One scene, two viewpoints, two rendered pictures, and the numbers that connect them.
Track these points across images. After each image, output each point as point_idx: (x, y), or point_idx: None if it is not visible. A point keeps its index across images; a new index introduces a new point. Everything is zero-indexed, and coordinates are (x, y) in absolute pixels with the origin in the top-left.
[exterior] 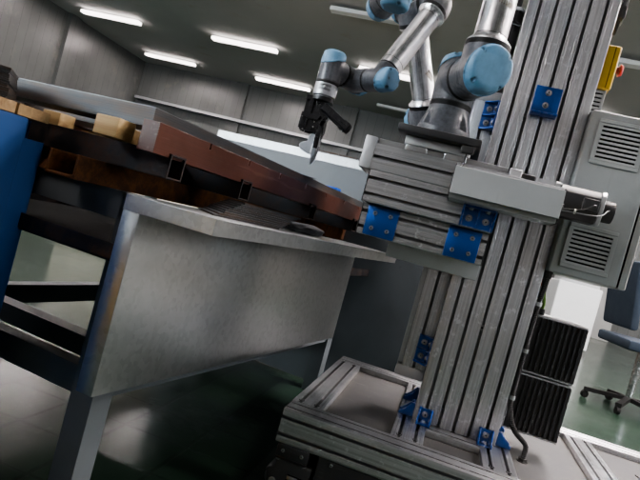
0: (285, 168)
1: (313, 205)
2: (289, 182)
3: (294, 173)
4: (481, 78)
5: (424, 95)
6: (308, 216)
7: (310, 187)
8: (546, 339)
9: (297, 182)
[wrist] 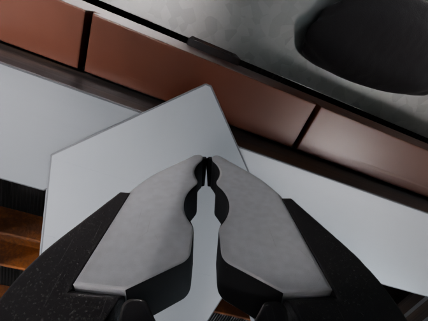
0: (383, 195)
1: (219, 50)
2: (421, 146)
3: (306, 166)
4: None
5: None
6: (235, 54)
7: (273, 86)
8: None
9: (379, 129)
